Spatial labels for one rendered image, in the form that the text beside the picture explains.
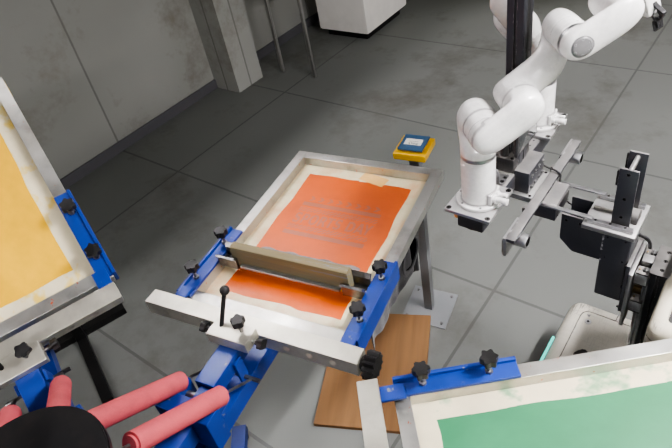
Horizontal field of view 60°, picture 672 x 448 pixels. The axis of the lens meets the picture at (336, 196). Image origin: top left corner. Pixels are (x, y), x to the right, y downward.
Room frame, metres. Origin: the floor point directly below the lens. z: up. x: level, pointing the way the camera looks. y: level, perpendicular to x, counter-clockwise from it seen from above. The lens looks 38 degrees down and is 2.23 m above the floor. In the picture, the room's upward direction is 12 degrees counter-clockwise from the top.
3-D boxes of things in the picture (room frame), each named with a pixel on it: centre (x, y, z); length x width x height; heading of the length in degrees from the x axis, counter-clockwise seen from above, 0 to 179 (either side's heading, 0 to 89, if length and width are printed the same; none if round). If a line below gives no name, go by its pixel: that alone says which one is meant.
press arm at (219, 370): (0.98, 0.37, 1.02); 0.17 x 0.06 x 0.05; 148
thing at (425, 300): (1.86, -0.34, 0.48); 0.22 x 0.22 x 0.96; 58
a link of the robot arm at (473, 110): (1.26, -0.40, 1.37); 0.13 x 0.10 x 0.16; 0
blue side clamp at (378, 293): (1.10, -0.04, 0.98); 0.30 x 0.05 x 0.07; 148
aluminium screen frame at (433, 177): (1.45, 0.07, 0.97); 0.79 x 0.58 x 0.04; 148
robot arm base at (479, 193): (1.26, -0.41, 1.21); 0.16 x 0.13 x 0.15; 46
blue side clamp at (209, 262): (1.40, 0.43, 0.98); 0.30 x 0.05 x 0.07; 148
